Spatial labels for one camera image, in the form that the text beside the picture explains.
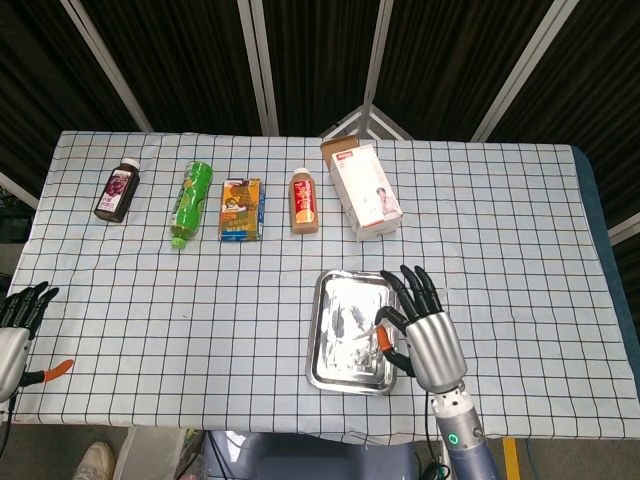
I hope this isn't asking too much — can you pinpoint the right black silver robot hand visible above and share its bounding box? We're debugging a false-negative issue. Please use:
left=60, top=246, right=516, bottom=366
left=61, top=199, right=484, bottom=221
left=374, top=265, right=469, bottom=395

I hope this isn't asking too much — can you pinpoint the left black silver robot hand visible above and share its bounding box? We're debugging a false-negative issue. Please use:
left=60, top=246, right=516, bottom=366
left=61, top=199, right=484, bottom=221
left=0, top=281, right=76, bottom=402

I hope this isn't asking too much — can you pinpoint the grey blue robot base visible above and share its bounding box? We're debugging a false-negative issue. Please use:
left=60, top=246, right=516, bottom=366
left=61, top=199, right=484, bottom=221
left=203, top=430, right=420, bottom=480

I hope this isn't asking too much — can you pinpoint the silver metal tray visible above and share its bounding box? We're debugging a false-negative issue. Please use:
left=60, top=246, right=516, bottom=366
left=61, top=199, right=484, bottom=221
left=305, top=269, right=401, bottom=397

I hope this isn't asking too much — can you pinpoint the beige shoe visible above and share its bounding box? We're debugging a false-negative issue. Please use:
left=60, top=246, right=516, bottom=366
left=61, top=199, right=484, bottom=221
left=71, top=440, right=118, bottom=480

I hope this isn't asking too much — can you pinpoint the white red carton box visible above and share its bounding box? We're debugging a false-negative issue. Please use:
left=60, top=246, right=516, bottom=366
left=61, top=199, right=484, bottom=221
left=320, top=135, right=405, bottom=243

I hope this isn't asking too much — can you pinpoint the white checked tablecloth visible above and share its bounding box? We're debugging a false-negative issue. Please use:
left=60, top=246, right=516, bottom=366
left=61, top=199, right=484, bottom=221
left=7, top=130, right=635, bottom=446

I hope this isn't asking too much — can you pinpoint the purple juice bottle white cap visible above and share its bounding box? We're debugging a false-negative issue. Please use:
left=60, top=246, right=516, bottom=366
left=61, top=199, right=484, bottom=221
left=93, top=157, right=141, bottom=224

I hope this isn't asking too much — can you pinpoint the brown drink bottle orange label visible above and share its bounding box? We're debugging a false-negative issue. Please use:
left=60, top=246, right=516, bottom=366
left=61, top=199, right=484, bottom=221
left=289, top=167, right=321, bottom=236

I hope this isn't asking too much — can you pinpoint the dark blue table cover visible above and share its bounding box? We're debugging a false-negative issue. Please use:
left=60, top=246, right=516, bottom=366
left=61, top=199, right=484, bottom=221
left=571, top=145, right=640, bottom=441

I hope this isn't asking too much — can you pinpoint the green plastic drink bottle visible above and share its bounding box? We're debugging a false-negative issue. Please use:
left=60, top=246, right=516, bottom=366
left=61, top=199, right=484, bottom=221
left=169, top=160, right=215, bottom=250

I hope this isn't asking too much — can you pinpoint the orange blue snack box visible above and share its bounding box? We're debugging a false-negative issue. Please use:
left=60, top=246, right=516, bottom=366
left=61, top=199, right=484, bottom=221
left=217, top=177, right=267, bottom=244

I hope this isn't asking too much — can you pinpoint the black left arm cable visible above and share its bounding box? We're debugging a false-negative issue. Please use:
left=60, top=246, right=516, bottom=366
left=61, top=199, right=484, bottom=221
left=0, top=392, right=19, bottom=464

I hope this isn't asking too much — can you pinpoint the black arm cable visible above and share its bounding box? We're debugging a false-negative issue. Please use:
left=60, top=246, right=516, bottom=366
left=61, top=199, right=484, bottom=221
left=423, top=391, right=441, bottom=480
left=0, top=392, right=19, bottom=464

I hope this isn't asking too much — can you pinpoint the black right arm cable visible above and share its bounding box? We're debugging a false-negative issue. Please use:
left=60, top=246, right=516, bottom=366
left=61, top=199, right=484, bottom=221
left=423, top=391, right=441, bottom=480

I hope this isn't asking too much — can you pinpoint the white metal frame foot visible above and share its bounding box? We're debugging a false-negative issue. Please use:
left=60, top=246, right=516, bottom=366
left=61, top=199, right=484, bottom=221
left=321, top=102, right=414, bottom=141

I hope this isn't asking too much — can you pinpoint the white metal frame post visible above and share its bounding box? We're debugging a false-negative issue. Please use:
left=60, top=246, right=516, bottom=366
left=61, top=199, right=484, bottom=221
left=59, top=0, right=154, bottom=133
left=363, top=0, right=396, bottom=106
left=471, top=0, right=581, bottom=143
left=236, top=0, right=280, bottom=136

